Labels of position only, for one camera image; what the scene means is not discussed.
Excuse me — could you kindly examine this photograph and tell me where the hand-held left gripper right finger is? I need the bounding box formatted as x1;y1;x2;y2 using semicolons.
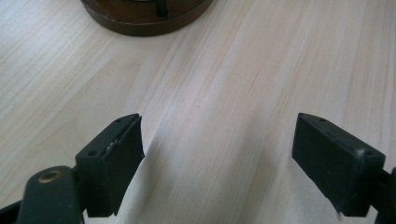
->
290;112;387;218

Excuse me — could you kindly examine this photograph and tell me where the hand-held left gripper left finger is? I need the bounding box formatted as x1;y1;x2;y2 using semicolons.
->
74;113;146;218

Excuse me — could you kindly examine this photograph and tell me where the dark brown double cup holder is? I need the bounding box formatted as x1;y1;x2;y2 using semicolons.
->
79;0;215;37

